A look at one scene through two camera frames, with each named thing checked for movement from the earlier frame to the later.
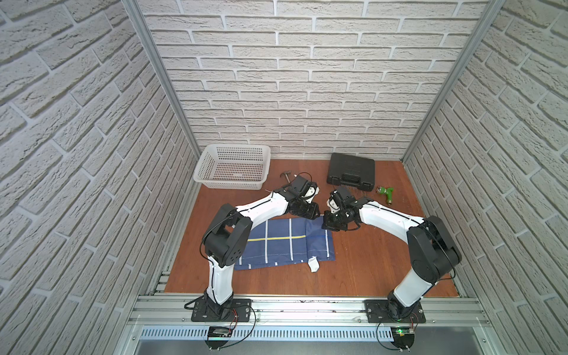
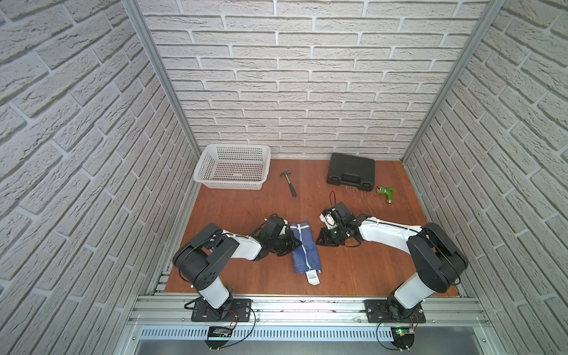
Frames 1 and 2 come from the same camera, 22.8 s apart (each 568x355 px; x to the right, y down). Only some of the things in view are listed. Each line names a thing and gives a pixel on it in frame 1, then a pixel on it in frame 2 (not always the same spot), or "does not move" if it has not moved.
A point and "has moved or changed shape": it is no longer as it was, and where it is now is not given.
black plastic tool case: [346, 168] does not move
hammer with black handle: [285, 173] does not move
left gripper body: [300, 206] → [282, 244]
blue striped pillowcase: [288, 241] has moved or changed shape
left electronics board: [220, 332] does not move
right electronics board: [403, 336] does not move
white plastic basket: [234, 166] does not move
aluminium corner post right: [491, 13] does not move
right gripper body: [336, 220] → [333, 237]
